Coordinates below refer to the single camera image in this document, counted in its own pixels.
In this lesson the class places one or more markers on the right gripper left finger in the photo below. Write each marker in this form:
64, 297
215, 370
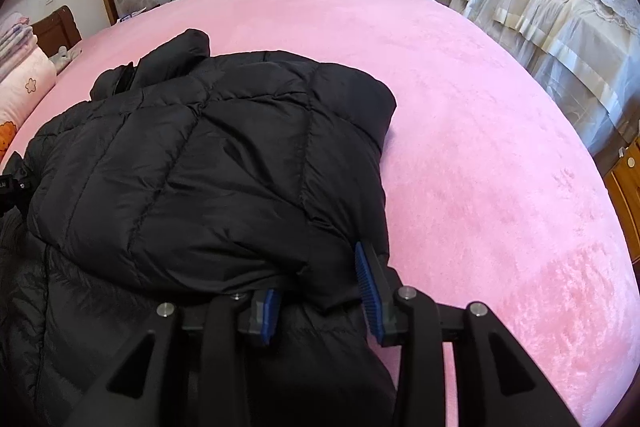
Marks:
259, 314

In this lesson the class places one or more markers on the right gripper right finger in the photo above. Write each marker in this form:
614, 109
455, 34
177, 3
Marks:
377, 284

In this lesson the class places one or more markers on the black puffer jacket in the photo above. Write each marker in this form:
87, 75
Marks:
185, 177

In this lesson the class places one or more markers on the pink bed blanket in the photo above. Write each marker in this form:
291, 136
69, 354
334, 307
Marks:
490, 193

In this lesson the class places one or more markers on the orange wooden cabinet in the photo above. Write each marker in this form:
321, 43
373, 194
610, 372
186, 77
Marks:
622, 183

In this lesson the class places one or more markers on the dark wooden headboard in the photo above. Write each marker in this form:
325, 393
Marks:
56, 30

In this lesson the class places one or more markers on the beige lace covered furniture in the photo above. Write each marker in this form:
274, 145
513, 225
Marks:
583, 53

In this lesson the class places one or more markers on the folded striped quilt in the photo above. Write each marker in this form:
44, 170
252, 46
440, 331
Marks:
18, 40

